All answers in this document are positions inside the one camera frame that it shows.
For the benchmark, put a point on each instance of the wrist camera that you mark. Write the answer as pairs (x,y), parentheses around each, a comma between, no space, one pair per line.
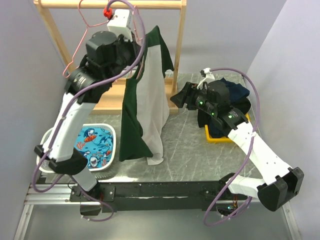
(119,23)
(207,75)

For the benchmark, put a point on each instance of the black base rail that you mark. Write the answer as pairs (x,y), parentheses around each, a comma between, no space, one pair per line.
(147,196)

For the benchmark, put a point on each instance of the pink wire hanger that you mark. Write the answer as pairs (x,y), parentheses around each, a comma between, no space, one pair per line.
(67,72)
(141,39)

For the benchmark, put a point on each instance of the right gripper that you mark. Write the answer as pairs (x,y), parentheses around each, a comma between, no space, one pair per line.
(180,98)

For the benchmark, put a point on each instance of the green and white t shirt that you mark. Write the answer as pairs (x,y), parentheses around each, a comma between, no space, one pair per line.
(145,108)

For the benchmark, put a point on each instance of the white plastic basket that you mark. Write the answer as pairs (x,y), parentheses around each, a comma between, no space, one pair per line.
(110,150)

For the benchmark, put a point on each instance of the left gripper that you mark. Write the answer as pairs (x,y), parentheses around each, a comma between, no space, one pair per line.
(133,46)

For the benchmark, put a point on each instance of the yellow plastic tray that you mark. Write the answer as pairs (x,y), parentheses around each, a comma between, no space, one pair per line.
(223,139)

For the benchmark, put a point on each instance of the black garment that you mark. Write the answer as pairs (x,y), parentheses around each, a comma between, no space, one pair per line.
(203,119)

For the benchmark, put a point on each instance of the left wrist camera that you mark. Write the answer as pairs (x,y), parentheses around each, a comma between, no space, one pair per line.
(119,23)

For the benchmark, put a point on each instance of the wooden clothes rack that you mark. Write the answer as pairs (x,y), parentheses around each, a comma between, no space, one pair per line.
(111,102)

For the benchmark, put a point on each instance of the navy blue garment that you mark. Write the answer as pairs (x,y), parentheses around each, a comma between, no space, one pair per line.
(236,90)

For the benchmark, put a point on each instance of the blue shark print cloth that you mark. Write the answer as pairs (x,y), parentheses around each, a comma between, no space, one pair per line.
(97,145)

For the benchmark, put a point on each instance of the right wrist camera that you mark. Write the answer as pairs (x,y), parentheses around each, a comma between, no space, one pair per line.
(207,75)

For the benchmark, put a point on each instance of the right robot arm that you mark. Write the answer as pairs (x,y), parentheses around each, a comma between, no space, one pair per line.
(279,182)

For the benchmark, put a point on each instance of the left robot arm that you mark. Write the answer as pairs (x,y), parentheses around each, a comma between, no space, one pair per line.
(82,92)

